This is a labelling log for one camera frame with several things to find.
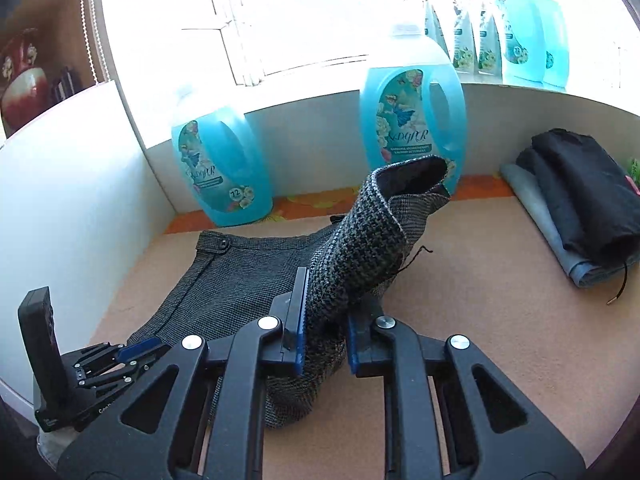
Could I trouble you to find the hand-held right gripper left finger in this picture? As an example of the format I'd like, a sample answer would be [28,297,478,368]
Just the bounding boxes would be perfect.
[57,266,308,480]

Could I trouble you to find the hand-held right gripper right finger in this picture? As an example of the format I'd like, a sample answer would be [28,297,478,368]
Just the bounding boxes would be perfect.
[347,299,587,480]

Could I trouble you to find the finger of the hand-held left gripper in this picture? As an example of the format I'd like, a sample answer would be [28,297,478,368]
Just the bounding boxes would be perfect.
[64,338,172,377]
[75,357,156,392]

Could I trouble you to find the grey tweed pants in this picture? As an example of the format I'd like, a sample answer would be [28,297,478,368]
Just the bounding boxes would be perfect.
[127,156,452,430]

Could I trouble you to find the beige mat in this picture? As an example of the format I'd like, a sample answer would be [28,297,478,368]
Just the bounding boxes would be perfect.
[85,195,640,480]

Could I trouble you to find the large blue detergent bottle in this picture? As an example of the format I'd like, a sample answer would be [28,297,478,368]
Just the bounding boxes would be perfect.
[360,24,469,197]
[537,0,571,89]
[495,0,547,84]
[171,85,275,227]

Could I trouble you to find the folded grey-blue cloth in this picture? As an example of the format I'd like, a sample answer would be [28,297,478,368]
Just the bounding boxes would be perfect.
[500,162,627,289]

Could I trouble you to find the red floral vase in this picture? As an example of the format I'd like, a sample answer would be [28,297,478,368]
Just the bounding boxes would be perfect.
[0,28,52,132]

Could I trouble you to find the dark books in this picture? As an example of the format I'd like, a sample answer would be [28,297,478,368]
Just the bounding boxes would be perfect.
[49,64,85,107]

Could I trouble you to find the folded black garment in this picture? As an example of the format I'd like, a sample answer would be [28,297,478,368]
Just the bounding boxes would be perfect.
[515,129,640,269]

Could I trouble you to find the floral detergent refill pouch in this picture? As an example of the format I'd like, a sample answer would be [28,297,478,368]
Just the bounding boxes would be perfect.
[477,2,504,79]
[424,0,452,57]
[451,0,482,74]

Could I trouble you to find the black drawstring with metal tip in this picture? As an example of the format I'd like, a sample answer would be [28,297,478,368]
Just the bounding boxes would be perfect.
[606,259,630,307]

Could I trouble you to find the white beaded blind cord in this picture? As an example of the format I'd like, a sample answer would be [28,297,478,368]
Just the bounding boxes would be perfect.
[76,0,112,84]

